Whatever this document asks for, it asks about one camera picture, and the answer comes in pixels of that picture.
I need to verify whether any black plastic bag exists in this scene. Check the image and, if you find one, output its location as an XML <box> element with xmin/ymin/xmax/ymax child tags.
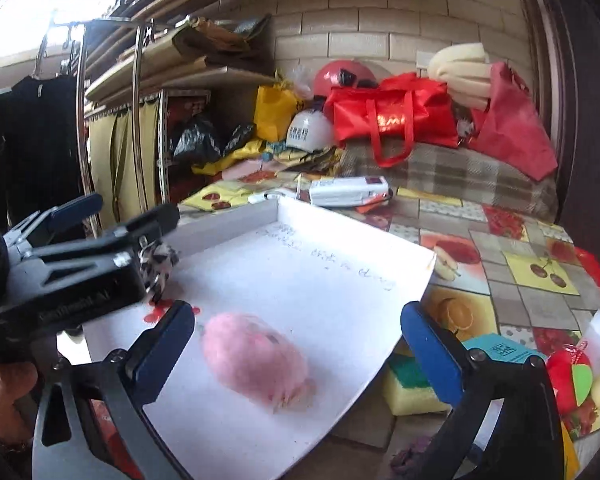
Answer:
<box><xmin>172</xmin><ymin>115</ymin><xmax>257</xmax><ymax>163</ymax></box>

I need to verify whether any wooden shelf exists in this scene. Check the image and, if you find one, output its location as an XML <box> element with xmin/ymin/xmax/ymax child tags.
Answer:
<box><xmin>82</xmin><ymin>15</ymin><xmax>281</xmax><ymax>107</ymax></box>

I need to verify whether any black white spotted plush toy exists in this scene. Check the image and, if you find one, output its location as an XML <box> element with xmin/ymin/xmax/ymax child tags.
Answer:
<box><xmin>139</xmin><ymin>240</ymin><xmax>181</xmax><ymax>306</ymax></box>

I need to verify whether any white helmet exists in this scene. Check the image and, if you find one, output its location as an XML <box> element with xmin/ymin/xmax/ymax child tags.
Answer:
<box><xmin>285</xmin><ymin>108</ymin><xmax>337</xmax><ymax>152</ymax></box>

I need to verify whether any purple cloth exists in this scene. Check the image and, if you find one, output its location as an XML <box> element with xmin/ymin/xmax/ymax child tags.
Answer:
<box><xmin>390</xmin><ymin>435</ymin><xmax>434</xmax><ymax>468</ymax></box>

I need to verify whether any red fabric bag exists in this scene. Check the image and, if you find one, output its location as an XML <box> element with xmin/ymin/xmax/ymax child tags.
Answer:
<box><xmin>467</xmin><ymin>61</ymin><xmax>560</xmax><ymax>181</ymax></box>

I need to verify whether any red helmet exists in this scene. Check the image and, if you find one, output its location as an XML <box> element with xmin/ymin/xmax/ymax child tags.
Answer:
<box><xmin>312</xmin><ymin>60</ymin><xmax>379</xmax><ymax>99</ymax></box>

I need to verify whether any pink plush toy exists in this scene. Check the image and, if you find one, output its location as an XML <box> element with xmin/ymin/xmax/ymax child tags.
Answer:
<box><xmin>200</xmin><ymin>311</ymin><xmax>317</xmax><ymax>413</ymax></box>

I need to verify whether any brown door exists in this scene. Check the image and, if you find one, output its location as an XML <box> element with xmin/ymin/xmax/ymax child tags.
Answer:
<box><xmin>517</xmin><ymin>0</ymin><xmax>600</xmax><ymax>261</ymax></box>

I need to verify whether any red apple plush toy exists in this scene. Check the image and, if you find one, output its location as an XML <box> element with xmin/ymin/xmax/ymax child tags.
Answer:
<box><xmin>545</xmin><ymin>344</ymin><xmax>596</xmax><ymax>417</ymax></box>

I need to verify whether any black hanging garment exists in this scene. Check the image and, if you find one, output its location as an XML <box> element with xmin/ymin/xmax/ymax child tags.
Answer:
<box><xmin>0</xmin><ymin>75</ymin><xmax>88</xmax><ymax>243</ymax></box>

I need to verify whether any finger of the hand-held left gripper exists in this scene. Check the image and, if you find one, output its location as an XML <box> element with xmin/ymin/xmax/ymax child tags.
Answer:
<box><xmin>2</xmin><ymin>192</ymin><xmax>104</xmax><ymax>258</ymax></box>
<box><xmin>22</xmin><ymin>203</ymin><xmax>181</xmax><ymax>288</ymax></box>

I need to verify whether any metal clothes rack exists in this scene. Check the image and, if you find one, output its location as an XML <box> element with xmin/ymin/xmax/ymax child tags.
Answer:
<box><xmin>35</xmin><ymin>17</ymin><xmax>157</xmax><ymax>238</ymax></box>

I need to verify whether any yellow shopping bag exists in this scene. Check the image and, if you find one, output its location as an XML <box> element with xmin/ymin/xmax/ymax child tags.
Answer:
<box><xmin>254</xmin><ymin>85</ymin><xmax>301</xmax><ymax>142</ymax></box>

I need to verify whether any teal paper card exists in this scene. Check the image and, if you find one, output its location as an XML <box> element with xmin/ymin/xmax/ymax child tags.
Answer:
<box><xmin>460</xmin><ymin>334</ymin><xmax>548</xmax><ymax>367</ymax></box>

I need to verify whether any red plastic packet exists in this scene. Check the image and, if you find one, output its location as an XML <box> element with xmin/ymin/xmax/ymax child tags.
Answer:
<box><xmin>572</xmin><ymin>247</ymin><xmax>600</xmax><ymax>321</ymax></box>

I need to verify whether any yellow plastic sheet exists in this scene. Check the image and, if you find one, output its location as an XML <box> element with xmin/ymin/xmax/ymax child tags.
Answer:
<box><xmin>192</xmin><ymin>139</ymin><xmax>342</xmax><ymax>181</ymax></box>

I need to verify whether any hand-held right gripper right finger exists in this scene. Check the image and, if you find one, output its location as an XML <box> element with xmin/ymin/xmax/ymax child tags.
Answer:
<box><xmin>400</xmin><ymin>301</ymin><xmax>566</xmax><ymax>480</ymax></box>

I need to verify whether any person's left hand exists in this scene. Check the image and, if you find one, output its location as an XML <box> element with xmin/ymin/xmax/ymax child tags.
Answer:
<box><xmin>0</xmin><ymin>360</ymin><xmax>38</xmax><ymax>461</ymax></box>

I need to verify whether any yellow curtain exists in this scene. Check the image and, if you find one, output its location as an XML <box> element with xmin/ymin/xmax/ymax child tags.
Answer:
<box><xmin>87</xmin><ymin>95</ymin><xmax>164</xmax><ymax>233</ymax></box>

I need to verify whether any fruit print tablecloth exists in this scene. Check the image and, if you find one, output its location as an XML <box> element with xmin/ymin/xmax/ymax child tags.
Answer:
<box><xmin>180</xmin><ymin>172</ymin><xmax>600</xmax><ymax>480</ymax></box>

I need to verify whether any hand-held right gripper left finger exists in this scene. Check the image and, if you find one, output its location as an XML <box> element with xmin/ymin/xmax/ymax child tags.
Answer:
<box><xmin>31</xmin><ymin>300</ymin><xmax>197</xmax><ymax>480</ymax></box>

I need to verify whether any glossy red tote bag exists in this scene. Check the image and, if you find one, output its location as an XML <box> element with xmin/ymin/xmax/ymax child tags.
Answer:
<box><xmin>325</xmin><ymin>72</ymin><xmax>462</xmax><ymax>168</ymax></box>

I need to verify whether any yellow green sponge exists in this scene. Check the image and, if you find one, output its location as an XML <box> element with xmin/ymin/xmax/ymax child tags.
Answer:
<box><xmin>384</xmin><ymin>352</ymin><xmax>453</xmax><ymax>417</ymax></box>

